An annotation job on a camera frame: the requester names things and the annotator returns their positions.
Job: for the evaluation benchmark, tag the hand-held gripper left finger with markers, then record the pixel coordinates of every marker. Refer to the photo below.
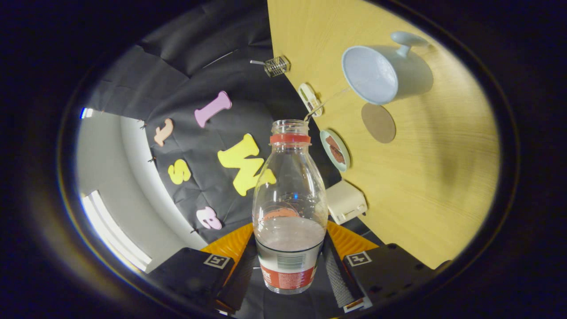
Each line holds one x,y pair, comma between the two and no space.
241,279

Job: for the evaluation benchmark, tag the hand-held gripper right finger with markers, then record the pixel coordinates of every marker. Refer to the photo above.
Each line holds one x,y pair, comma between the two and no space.
339,279

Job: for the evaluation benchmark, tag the clear juice bottle red label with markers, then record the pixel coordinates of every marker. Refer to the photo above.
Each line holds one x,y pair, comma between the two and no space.
288,248

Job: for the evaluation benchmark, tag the brown round coaster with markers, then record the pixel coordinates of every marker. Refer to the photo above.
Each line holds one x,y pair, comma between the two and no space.
378,123

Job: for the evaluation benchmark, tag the light blue cup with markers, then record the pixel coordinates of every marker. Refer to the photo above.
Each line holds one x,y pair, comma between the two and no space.
372,75

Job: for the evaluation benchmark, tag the white toaster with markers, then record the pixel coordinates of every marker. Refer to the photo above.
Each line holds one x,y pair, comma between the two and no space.
345,201

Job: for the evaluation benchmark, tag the brown meat slice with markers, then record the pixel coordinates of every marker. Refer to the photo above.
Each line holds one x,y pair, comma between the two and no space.
331,142
339,156

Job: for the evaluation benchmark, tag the light green plate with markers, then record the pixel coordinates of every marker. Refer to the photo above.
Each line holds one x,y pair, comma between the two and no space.
328,155

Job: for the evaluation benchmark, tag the wooden table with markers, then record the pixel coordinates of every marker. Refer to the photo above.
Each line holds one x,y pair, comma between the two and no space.
421,177

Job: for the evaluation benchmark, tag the large ceiling light panel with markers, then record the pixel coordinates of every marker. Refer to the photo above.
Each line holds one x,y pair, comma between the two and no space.
117,235

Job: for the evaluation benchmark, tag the white divided sauce dish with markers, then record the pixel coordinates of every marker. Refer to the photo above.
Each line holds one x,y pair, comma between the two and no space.
308,98

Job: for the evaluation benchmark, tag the small ceiling light panel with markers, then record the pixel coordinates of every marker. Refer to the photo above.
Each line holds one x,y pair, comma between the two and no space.
86,113

